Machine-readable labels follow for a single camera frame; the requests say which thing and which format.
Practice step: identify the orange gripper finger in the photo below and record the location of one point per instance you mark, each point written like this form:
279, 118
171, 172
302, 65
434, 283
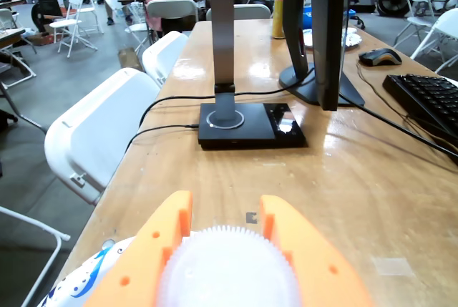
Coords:
143, 260
322, 271

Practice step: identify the clear plastic water bottle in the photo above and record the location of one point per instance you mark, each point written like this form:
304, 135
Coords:
229, 271

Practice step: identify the blue floral paper plate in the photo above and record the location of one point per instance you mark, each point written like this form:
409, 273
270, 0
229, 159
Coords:
82, 282

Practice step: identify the clear tape strip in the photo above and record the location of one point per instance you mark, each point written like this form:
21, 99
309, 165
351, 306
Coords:
391, 267

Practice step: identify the black monitor stand base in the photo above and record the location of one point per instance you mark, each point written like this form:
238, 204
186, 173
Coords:
236, 128

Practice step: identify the black keyboard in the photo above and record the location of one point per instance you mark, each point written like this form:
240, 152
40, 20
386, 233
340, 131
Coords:
429, 96

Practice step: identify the black orange computer mouse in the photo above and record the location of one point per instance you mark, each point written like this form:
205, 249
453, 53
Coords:
379, 57

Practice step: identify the black computer monitor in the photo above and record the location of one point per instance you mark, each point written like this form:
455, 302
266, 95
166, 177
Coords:
329, 35

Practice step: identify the cardboard box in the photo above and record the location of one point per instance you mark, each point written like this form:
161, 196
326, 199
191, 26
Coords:
39, 39

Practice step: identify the blue plastic bin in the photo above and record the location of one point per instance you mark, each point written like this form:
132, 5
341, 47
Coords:
309, 15

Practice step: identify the yellow can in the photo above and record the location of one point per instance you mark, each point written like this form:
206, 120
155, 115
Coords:
278, 17

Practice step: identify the black orange sign board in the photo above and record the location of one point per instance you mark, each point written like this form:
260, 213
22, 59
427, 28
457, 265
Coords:
50, 3

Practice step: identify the black floor fan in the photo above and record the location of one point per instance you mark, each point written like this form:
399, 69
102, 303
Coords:
393, 1

